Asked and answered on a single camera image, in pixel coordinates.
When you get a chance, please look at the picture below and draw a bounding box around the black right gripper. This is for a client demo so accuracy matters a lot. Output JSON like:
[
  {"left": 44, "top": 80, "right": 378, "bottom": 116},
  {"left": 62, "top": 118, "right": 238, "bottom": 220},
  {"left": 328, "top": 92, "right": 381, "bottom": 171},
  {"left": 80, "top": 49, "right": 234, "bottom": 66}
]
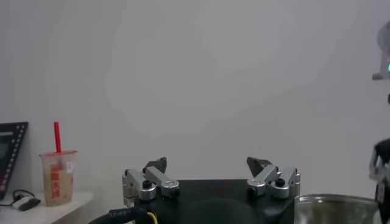
[{"left": 368, "top": 139, "right": 390, "bottom": 224}]

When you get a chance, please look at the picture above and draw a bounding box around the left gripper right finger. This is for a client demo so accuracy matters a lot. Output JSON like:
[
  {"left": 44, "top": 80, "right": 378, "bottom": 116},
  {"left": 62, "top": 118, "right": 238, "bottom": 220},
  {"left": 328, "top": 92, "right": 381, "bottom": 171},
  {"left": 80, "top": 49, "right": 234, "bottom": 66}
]
[{"left": 246, "top": 156, "right": 302, "bottom": 200}]

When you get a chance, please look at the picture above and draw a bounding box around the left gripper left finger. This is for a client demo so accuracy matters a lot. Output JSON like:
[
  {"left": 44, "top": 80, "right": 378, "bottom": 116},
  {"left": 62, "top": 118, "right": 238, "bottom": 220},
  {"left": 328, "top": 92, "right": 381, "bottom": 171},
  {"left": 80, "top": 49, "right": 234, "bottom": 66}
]
[{"left": 121, "top": 156, "right": 181, "bottom": 201}]

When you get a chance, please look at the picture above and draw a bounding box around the stainless steel steamer basket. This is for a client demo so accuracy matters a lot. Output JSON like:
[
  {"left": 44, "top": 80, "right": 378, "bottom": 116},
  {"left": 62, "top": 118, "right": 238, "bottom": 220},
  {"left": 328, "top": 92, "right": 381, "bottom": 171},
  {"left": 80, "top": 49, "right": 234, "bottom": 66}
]
[{"left": 294, "top": 194, "right": 381, "bottom": 224}]

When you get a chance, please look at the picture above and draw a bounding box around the milk tea plastic cup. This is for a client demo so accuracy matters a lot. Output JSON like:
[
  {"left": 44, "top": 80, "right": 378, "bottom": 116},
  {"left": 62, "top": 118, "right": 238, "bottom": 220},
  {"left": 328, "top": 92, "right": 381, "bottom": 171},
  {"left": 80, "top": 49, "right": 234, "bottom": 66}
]
[{"left": 38, "top": 149, "right": 79, "bottom": 208}]

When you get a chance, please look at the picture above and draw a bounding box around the red drinking straw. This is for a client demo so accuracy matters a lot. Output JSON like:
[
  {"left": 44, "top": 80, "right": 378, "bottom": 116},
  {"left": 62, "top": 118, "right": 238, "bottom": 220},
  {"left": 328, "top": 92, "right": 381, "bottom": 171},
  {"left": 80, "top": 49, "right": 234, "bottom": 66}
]
[{"left": 53, "top": 121, "right": 63, "bottom": 154}]

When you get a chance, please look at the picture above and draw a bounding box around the white side table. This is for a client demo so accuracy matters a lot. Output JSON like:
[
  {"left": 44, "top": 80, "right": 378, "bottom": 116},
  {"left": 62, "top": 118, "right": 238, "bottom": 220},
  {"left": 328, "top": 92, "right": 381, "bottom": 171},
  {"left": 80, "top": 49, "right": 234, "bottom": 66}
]
[{"left": 0, "top": 191, "right": 94, "bottom": 224}]

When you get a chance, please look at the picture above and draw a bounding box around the small black white device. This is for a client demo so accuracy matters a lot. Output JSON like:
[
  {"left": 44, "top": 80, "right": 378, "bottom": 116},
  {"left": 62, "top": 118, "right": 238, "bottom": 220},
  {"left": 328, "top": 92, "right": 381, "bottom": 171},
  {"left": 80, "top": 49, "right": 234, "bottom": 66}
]
[{"left": 12, "top": 196, "right": 42, "bottom": 212}]

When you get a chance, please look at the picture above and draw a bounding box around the black laptop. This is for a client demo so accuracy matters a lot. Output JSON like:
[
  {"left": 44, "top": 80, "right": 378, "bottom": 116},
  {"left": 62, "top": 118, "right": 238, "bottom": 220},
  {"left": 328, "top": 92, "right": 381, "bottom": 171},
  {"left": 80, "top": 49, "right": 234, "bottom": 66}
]
[{"left": 0, "top": 121, "right": 29, "bottom": 200}]

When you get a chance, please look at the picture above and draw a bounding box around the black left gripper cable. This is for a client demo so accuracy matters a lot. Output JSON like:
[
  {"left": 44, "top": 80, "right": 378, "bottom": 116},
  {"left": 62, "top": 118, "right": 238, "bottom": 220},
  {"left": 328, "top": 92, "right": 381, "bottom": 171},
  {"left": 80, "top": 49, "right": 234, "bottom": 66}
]
[{"left": 88, "top": 206, "right": 159, "bottom": 224}]

